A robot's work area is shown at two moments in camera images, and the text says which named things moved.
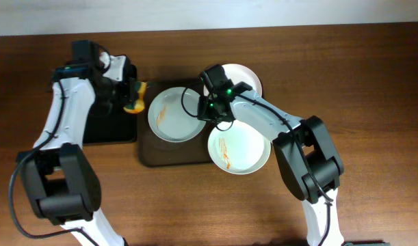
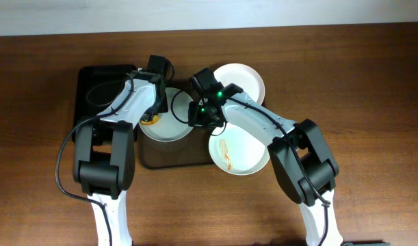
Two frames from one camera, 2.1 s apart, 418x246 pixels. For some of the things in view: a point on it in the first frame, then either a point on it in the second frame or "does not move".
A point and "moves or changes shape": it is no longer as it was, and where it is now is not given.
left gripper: x=127 y=91 -> x=150 y=116
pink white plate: x=239 y=73 does not move
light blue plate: x=173 y=114 moves or changes shape
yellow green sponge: x=138 y=105 moves or changes shape
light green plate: x=238 y=150 does not move
